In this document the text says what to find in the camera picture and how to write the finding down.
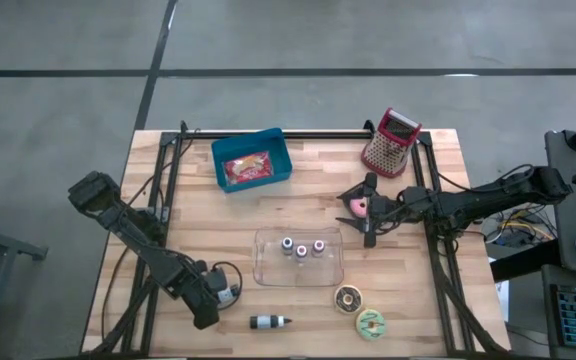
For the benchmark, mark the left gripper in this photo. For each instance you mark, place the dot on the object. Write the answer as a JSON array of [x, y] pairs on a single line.
[[203, 305]]

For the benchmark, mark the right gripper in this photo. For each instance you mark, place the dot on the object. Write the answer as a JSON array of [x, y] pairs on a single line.
[[385, 207]]

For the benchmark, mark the black dye bottle white cap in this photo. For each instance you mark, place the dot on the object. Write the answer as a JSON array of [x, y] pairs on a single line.
[[268, 322], [228, 296], [287, 245]]

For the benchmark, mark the pink dye bottle white cap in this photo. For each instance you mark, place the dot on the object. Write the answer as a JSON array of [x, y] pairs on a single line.
[[318, 246], [301, 251]]

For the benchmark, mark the green frosted donut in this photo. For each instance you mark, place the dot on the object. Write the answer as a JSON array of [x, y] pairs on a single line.
[[363, 325]]

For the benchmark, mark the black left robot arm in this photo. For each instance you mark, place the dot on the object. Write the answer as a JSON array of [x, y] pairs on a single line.
[[133, 230]]

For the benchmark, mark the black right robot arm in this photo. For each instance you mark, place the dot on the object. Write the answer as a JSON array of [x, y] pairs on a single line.
[[468, 202]]

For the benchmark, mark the clear plastic bin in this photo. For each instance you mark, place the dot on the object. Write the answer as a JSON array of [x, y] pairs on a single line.
[[278, 272]]

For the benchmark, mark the teal plastic bin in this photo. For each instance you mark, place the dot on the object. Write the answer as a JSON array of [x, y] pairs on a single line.
[[273, 150]]

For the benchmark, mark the red snack packet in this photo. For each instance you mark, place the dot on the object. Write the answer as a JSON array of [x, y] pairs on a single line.
[[248, 168]]

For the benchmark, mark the grey desk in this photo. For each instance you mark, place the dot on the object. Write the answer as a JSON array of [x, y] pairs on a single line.
[[568, 240]]

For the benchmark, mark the black aluminium table frame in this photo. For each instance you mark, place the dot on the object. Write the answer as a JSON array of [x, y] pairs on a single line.
[[328, 134]]

